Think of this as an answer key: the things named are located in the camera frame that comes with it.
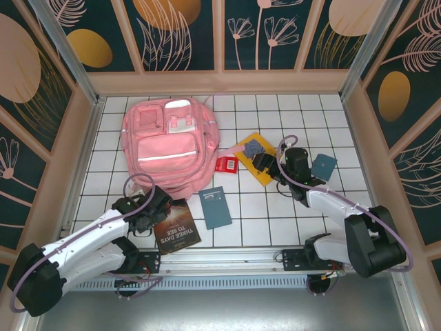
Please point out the yellow paperback book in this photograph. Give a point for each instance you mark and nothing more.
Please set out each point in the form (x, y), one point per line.
(248, 162)

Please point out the small square teal notebook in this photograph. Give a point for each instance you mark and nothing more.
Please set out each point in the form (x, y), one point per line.
(324, 166)

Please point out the small red card pack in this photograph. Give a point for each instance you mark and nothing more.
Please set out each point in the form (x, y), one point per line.
(226, 164)

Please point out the brown Three Days book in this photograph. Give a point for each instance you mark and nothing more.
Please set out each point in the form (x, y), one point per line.
(179, 231)

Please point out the thin slate blue notebook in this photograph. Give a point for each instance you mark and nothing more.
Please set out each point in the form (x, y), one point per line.
(215, 208)

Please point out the pink student backpack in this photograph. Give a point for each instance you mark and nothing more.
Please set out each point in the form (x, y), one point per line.
(165, 148)

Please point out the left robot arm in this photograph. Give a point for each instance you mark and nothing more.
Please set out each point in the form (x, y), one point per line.
(86, 231)

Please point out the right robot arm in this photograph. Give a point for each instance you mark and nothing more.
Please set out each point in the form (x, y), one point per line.
(330, 203)

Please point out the aluminium side rail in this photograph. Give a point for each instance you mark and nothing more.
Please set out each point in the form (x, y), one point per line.
(365, 172)
(80, 172)

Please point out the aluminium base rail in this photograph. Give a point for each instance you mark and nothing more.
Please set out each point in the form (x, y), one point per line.
(224, 258)

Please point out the aluminium frame post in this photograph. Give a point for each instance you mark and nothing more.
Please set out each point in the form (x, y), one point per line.
(368, 48)
(73, 58)

